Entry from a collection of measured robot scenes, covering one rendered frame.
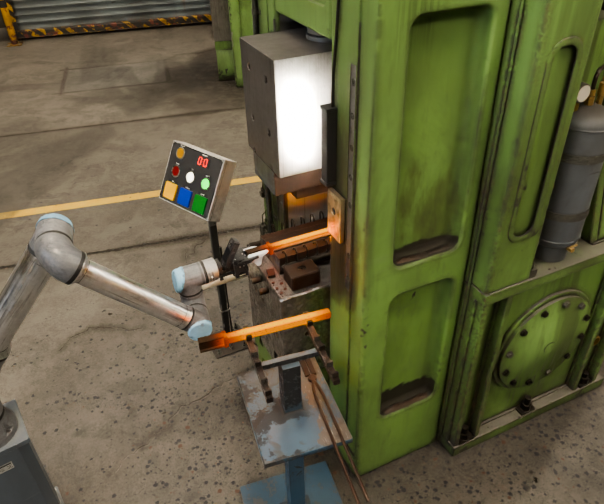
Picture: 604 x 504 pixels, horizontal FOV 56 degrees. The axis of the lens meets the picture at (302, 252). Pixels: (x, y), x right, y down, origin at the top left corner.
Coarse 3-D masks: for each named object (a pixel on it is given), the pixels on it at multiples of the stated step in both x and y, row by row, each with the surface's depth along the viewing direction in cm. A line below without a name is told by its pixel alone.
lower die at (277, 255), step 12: (288, 228) 238; (300, 228) 238; (312, 228) 236; (264, 240) 230; (276, 240) 229; (312, 240) 228; (276, 252) 222; (288, 252) 222; (300, 252) 222; (312, 252) 224; (276, 264) 224
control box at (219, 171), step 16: (176, 144) 259; (176, 160) 259; (192, 160) 254; (208, 160) 248; (224, 160) 243; (176, 176) 259; (208, 176) 248; (224, 176) 246; (160, 192) 265; (176, 192) 259; (208, 192) 248; (224, 192) 250; (208, 208) 248
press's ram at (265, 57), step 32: (288, 32) 195; (256, 64) 184; (288, 64) 173; (320, 64) 177; (256, 96) 192; (288, 96) 178; (320, 96) 183; (256, 128) 201; (288, 128) 184; (320, 128) 190; (288, 160) 191; (320, 160) 197
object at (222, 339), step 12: (312, 312) 193; (324, 312) 193; (264, 324) 189; (276, 324) 189; (288, 324) 189; (300, 324) 191; (204, 336) 183; (216, 336) 183; (228, 336) 184; (240, 336) 185; (252, 336) 187; (204, 348) 184; (216, 348) 184
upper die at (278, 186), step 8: (256, 160) 211; (256, 168) 214; (264, 168) 205; (320, 168) 205; (264, 176) 208; (272, 176) 199; (288, 176) 200; (296, 176) 202; (304, 176) 203; (312, 176) 205; (320, 176) 206; (272, 184) 202; (280, 184) 201; (288, 184) 202; (296, 184) 204; (304, 184) 205; (312, 184) 207; (320, 184) 208; (272, 192) 204; (280, 192) 203; (288, 192) 204
